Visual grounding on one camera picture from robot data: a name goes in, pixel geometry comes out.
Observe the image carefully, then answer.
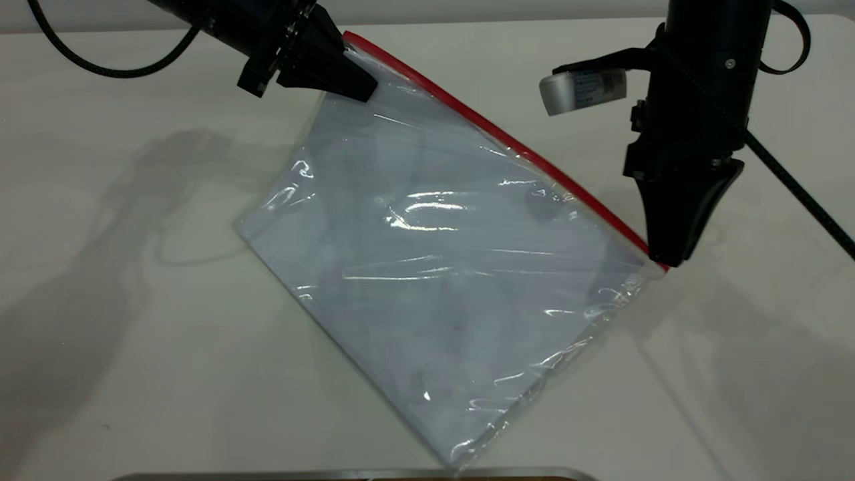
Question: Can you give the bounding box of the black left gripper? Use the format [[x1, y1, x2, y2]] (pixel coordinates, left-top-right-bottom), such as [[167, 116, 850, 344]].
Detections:
[[236, 0, 379, 103]]

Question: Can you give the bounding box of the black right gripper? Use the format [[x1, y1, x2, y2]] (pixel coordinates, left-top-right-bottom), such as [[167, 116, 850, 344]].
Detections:
[[623, 99, 746, 269]]

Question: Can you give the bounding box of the clear plastic zip bag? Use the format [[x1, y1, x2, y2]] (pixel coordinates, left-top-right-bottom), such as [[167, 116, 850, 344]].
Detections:
[[232, 30, 670, 470]]

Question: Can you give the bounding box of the metal edge strip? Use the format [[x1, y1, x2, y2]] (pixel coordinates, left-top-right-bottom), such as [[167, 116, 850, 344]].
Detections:
[[110, 466, 599, 481]]

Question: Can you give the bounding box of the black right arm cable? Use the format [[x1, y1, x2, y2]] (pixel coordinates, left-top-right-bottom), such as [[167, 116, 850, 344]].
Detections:
[[743, 0, 855, 263]]

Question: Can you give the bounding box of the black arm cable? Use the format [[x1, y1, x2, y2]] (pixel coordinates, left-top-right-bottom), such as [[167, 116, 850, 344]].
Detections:
[[743, 0, 855, 263], [27, 0, 202, 79]]

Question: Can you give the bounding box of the white cable label tag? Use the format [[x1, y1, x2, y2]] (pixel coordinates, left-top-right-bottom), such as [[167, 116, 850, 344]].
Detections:
[[539, 67, 629, 117]]

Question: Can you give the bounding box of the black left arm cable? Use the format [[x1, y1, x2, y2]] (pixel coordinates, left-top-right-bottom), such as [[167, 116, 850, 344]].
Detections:
[[27, 0, 202, 79]]

